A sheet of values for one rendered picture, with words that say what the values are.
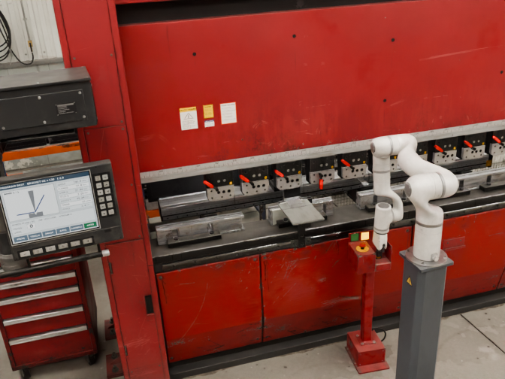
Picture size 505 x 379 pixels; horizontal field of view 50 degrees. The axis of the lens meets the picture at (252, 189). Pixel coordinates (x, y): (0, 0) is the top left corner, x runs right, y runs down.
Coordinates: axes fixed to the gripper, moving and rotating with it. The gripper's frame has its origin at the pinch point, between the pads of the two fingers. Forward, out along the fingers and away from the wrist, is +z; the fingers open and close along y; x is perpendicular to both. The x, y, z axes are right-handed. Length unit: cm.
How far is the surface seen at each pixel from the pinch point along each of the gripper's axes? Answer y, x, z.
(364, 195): -31.5, 1.8, -20.4
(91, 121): 26, -140, -106
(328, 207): -29.3, -20.9, -16.1
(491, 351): 21, 71, 72
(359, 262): 6.2, -14.1, -0.7
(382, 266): 6.6, -0.1, 4.6
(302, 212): -14, -41, -25
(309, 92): -33, -33, -88
